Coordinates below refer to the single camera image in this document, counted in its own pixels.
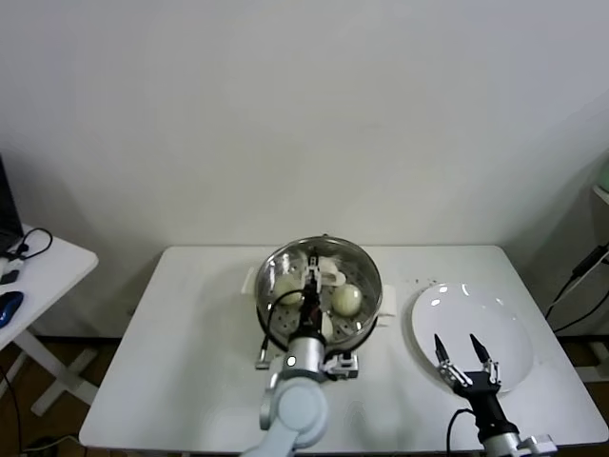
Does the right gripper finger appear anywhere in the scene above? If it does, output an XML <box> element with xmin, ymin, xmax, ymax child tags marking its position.
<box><xmin>468</xmin><ymin>332</ymin><xmax>501</xmax><ymax>386</ymax></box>
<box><xmin>432</xmin><ymin>333</ymin><xmax>472</xmax><ymax>387</ymax></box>

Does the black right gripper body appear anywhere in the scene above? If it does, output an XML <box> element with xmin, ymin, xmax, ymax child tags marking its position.
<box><xmin>453</xmin><ymin>372</ymin><xmax>519</xmax><ymax>436</ymax></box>

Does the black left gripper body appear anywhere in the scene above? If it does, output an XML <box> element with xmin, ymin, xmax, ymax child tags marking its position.
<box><xmin>299</xmin><ymin>284</ymin><xmax>327</xmax><ymax>340</ymax></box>

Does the stainless steel steamer basket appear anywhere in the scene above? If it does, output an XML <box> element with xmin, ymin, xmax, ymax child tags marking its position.
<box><xmin>255</xmin><ymin>236</ymin><xmax>384</xmax><ymax>356</ymax></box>

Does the white round plate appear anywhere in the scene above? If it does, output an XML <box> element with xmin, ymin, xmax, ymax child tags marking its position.
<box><xmin>411</xmin><ymin>283</ymin><xmax>535</xmax><ymax>395</ymax></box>

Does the black inline adapter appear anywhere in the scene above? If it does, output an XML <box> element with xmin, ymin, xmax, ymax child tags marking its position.
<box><xmin>573</xmin><ymin>245</ymin><xmax>605</xmax><ymax>280</ymax></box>

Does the white folding side table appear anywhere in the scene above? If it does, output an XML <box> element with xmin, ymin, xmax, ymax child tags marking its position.
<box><xmin>0</xmin><ymin>223</ymin><xmax>100</xmax><ymax>418</ymax></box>

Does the blue computer mouse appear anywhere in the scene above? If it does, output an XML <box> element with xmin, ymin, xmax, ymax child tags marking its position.
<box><xmin>0</xmin><ymin>290</ymin><xmax>25</xmax><ymax>328</ymax></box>

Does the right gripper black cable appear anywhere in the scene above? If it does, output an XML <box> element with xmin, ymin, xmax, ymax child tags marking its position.
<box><xmin>446</xmin><ymin>407</ymin><xmax>477</xmax><ymax>457</ymax></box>

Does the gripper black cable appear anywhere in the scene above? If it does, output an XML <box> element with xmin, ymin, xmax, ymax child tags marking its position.
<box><xmin>255</xmin><ymin>294</ymin><xmax>305</xmax><ymax>371</ymax></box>
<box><xmin>446</xmin><ymin>407</ymin><xmax>477</xmax><ymax>457</ymax></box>

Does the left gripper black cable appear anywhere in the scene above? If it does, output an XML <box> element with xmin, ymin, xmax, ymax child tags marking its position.
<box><xmin>255</xmin><ymin>294</ymin><xmax>305</xmax><ymax>371</ymax></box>

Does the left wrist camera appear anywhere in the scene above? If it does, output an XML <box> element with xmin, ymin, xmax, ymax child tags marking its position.
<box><xmin>325</xmin><ymin>352</ymin><xmax>361</xmax><ymax>382</ymax></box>

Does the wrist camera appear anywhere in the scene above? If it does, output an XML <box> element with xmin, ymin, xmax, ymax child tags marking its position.
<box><xmin>522</xmin><ymin>431</ymin><xmax>559</xmax><ymax>457</ymax></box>
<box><xmin>325</xmin><ymin>352</ymin><xmax>361</xmax><ymax>382</ymax></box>

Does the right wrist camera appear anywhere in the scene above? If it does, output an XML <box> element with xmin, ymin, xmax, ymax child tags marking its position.
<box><xmin>522</xmin><ymin>431</ymin><xmax>559</xmax><ymax>457</ymax></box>

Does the thin black hanging cable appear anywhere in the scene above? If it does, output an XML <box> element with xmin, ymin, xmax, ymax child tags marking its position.
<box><xmin>544</xmin><ymin>273</ymin><xmax>584</xmax><ymax>320</ymax></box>

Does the black curved wall cable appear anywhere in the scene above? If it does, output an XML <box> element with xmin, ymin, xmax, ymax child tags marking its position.
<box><xmin>551</xmin><ymin>283</ymin><xmax>609</xmax><ymax>335</ymax></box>

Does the black looped cable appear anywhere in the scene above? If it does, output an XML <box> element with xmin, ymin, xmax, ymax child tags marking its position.
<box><xmin>9</xmin><ymin>227</ymin><xmax>53</xmax><ymax>261</ymax></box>

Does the white floor cable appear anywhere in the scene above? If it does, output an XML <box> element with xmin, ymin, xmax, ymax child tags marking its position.
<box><xmin>21</xmin><ymin>435</ymin><xmax>82</xmax><ymax>453</ymax></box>

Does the black floor cable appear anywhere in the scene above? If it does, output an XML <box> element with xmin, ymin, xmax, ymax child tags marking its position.
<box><xmin>0</xmin><ymin>366</ymin><xmax>25</xmax><ymax>453</ymax></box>

